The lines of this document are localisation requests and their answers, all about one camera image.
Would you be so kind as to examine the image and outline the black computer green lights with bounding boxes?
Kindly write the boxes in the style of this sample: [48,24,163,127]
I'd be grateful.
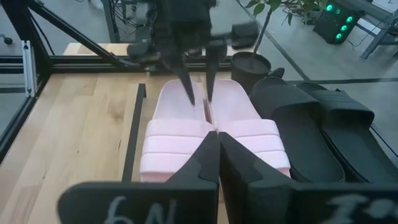
[312,0,367,45]

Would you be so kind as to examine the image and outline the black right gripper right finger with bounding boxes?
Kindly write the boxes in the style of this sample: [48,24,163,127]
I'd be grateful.
[218,131,398,224]

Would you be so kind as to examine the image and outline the green plant in black pot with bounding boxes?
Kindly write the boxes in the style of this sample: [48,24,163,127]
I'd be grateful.
[229,0,315,94]

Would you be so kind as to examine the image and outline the black metal rig frame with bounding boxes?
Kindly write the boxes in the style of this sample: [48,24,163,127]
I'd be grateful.
[0,0,237,164]

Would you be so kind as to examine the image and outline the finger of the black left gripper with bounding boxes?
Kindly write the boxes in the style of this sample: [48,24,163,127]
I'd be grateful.
[205,43,225,103]
[169,51,197,106]

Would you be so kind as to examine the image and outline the wooden shelf black metal frame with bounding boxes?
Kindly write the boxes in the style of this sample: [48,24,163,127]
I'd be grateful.
[121,73,398,224]

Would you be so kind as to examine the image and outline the pink slide sandal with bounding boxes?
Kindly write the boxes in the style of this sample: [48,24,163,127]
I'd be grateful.
[205,79,292,179]
[139,78,215,183]

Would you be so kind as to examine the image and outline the desk with metal legs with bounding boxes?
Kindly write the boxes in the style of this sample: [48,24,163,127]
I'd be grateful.
[360,0,398,60]

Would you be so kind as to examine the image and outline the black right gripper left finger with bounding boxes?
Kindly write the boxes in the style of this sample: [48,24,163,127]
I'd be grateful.
[57,130,221,224]

